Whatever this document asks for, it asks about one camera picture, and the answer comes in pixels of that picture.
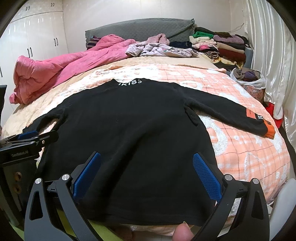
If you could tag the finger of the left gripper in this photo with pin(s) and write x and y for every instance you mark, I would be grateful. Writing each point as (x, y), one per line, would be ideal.
(32, 136)

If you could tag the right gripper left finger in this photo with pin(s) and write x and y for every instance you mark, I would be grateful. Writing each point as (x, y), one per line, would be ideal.
(69, 189)

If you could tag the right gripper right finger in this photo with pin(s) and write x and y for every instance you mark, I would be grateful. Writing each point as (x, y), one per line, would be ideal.
(251, 221)

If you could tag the black sweater orange cuffs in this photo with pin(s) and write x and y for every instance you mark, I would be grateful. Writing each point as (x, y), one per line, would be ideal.
(147, 133)

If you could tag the plastic bag of clothes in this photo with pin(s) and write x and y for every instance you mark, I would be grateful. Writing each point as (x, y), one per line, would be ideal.
(251, 80)

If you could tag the stack of folded clothes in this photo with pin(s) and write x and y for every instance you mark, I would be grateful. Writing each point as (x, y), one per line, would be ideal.
(223, 49)

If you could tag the right hand thumb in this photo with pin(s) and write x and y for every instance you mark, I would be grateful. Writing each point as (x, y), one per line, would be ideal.
(182, 233)

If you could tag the green fleece garment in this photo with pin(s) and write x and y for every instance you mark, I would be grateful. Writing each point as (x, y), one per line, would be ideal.
(102, 230)

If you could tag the orange white plaid blanket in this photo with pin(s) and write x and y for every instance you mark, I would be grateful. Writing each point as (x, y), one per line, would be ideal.
(242, 154)

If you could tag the pink quilt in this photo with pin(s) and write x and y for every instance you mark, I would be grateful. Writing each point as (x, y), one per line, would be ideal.
(32, 78)

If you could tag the striped dark pillow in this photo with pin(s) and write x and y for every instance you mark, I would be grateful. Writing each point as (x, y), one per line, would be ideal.
(92, 42)

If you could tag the white wardrobe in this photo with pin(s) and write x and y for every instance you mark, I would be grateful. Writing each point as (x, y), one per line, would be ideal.
(36, 31)

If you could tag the lilac crumpled garment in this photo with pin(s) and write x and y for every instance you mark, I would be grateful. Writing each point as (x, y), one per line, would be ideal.
(158, 46)

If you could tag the beige bed sheet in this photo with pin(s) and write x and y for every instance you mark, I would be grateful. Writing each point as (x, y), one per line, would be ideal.
(196, 62)

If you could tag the grey headboard cushion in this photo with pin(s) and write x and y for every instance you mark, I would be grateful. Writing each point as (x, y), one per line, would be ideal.
(140, 29)

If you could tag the white satin curtain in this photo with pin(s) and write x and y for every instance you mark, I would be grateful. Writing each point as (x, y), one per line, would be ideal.
(274, 57)

